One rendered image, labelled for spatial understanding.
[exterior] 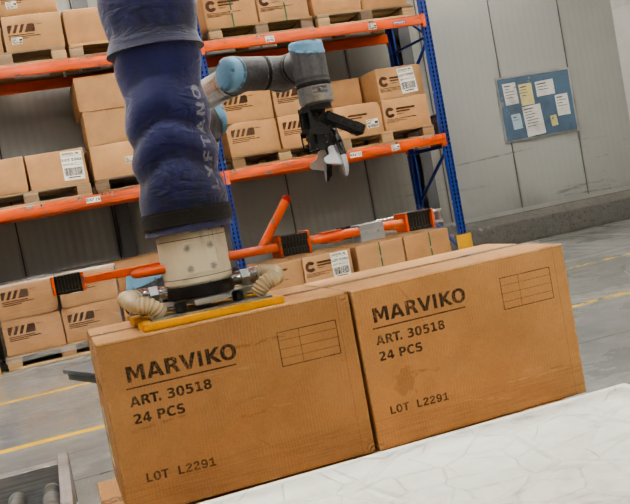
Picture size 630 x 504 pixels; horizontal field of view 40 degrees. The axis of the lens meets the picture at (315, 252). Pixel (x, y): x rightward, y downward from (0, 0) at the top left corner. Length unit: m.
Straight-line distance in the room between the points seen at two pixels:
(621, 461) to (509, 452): 0.07
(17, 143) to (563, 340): 8.90
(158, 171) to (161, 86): 0.20
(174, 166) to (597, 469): 1.70
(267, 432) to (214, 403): 0.15
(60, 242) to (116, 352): 8.66
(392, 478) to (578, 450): 0.11
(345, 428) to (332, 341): 0.21
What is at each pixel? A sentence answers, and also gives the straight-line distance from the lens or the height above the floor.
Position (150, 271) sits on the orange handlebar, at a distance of 2.14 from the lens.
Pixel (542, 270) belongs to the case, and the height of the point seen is 0.89.
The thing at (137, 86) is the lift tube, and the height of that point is 1.51.
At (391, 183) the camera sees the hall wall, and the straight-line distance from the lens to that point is 11.61.
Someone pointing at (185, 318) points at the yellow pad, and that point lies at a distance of 2.04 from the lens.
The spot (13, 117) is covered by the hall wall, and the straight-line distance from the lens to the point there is 10.74.
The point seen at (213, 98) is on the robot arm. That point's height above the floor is 1.50.
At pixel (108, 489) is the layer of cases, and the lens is 2.38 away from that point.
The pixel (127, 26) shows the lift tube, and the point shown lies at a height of 1.65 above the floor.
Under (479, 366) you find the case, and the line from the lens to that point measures 2.27.
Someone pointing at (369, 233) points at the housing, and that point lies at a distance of 2.28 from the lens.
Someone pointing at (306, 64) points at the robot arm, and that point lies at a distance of 2.28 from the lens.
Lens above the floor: 1.19
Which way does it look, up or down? 4 degrees down
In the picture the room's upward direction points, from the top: 11 degrees counter-clockwise
